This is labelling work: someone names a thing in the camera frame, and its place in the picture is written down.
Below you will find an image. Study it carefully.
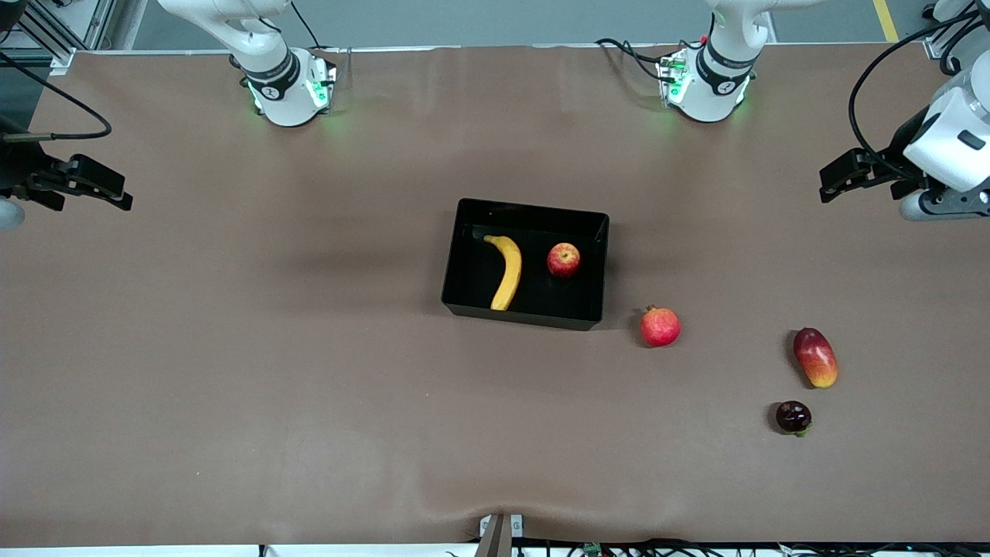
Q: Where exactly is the black rectangular plastic box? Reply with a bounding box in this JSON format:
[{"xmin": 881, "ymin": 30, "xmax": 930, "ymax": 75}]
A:
[{"xmin": 441, "ymin": 198, "xmax": 611, "ymax": 332}]

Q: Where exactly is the dark purple mangosteen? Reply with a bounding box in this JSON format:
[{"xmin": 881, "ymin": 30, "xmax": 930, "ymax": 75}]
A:
[{"xmin": 776, "ymin": 400, "xmax": 813, "ymax": 438}]

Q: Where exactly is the black base cable bundle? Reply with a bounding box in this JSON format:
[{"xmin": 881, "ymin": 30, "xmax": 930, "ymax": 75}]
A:
[{"xmin": 595, "ymin": 36, "xmax": 683, "ymax": 83}]

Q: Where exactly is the red yellow apple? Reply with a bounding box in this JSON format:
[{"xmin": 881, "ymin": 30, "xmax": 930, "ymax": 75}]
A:
[{"xmin": 547, "ymin": 242, "xmax": 582, "ymax": 279}]

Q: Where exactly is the yellow banana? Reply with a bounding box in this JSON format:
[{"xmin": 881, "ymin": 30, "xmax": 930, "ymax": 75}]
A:
[{"xmin": 483, "ymin": 234, "xmax": 523, "ymax": 312}]

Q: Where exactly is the thin black base cable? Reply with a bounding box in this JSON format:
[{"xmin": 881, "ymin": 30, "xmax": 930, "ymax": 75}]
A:
[{"xmin": 291, "ymin": 0, "xmax": 323, "ymax": 50}]

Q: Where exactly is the brown table cover sheet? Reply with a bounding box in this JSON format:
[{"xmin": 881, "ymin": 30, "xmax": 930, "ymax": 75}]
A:
[{"xmin": 0, "ymin": 43, "xmax": 990, "ymax": 548}]

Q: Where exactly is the aluminium profile frame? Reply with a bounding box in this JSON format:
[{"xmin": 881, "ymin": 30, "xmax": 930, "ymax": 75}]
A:
[{"xmin": 0, "ymin": 0, "xmax": 118, "ymax": 76}]

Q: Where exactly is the red pomegranate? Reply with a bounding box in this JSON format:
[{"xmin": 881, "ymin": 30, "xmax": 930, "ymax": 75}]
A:
[{"xmin": 640, "ymin": 305, "xmax": 682, "ymax": 348}]

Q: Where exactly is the red yellow mango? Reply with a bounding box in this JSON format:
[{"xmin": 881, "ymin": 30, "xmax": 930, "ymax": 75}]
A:
[{"xmin": 793, "ymin": 327, "xmax": 839, "ymax": 389}]

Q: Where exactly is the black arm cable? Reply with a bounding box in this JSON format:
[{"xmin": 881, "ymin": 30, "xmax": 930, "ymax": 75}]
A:
[
  {"xmin": 0, "ymin": 50, "xmax": 114, "ymax": 142},
  {"xmin": 848, "ymin": 14, "xmax": 990, "ymax": 183}
]

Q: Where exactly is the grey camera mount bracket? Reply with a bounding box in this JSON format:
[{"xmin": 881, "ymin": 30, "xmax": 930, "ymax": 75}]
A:
[{"xmin": 473, "ymin": 513, "xmax": 525, "ymax": 557}]

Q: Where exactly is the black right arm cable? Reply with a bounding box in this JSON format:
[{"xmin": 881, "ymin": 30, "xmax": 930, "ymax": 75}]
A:
[{"xmin": 0, "ymin": 50, "xmax": 114, "ymax": 142}]

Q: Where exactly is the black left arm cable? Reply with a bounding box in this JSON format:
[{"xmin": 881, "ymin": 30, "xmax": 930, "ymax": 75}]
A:
[{"xmin": 848, "ymin": 14, "xmax": 990, "ymax": 183}]

